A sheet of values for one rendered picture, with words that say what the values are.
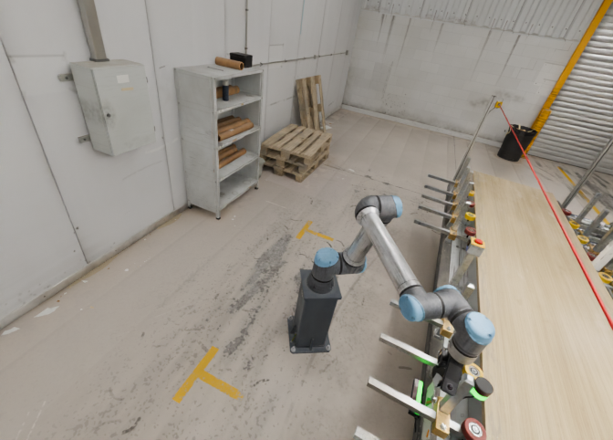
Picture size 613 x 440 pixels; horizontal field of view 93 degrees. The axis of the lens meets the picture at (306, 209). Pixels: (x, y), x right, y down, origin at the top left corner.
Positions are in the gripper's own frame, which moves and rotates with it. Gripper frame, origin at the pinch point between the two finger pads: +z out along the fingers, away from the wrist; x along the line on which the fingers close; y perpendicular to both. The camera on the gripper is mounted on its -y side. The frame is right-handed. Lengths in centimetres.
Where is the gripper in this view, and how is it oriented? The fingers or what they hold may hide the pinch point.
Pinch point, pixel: (437, 386)
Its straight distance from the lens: 139.2
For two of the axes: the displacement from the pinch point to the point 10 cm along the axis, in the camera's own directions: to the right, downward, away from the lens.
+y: 4.3, -4.5, 7.8
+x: -8.9, -3.5, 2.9
